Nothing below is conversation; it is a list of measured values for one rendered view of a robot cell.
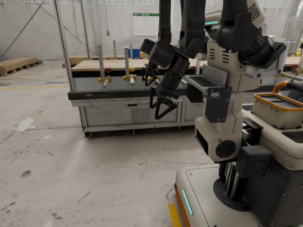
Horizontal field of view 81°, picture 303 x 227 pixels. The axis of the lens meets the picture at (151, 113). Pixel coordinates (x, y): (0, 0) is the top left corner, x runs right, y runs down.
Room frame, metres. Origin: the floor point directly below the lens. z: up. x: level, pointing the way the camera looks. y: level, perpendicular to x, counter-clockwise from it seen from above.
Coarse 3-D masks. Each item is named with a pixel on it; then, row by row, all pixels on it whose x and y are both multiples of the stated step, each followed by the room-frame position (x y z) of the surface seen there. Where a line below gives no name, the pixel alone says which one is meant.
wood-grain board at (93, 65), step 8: (80, 64) 2.24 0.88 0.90; (88, 64) 2.24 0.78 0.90; (96, 64) 2.24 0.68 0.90; (104, 64) 2.24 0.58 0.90; (112, 64) 2.24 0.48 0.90; (120, 64) 2.24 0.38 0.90; (136, 64) 2.24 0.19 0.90; (144, 64) 2.24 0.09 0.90; (192, 64) 2.24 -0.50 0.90; (200, 64) 2.24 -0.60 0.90; (288, 64) 2.29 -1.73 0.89
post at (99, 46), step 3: (99, 45) 1.78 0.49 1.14; (99, 48) 1.78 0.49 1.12; (99, 51) 1.78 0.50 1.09; (99, 54) 1.78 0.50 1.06; (99, 57) 1.78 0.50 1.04; (102, 57) 1.80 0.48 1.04; (99, 60) 1.78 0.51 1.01; (102, 60) 1.79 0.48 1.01; (99, 63) 1.78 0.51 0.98; (102, 63) 1.79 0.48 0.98; (102, 66) 1.79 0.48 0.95; (102, 69) 1.78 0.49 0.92; (102, 72) 1.78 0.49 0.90; (102, 75) 1.78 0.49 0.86; (102, 84) 1.78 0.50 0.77; (102, 87) 1.78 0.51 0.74
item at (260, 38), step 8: (256, 40) 0.58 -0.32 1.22; (264, 40) 0.59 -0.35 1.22; (248, 48) 0.58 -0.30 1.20; (256, 48) 0.58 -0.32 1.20; (264, 48) 0.57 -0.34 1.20; (272, 48) 0.58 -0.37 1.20; (280, 48) 0.56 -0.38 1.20; (248, 56) 0.60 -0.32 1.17; (256, 56) 0.58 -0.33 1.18; (264, 56) 0.57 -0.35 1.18; (272, 56) 0.56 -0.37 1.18; (248, 64) 0.64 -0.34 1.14; (256, 64) 0.59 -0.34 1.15; (264, 64) 0.56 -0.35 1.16
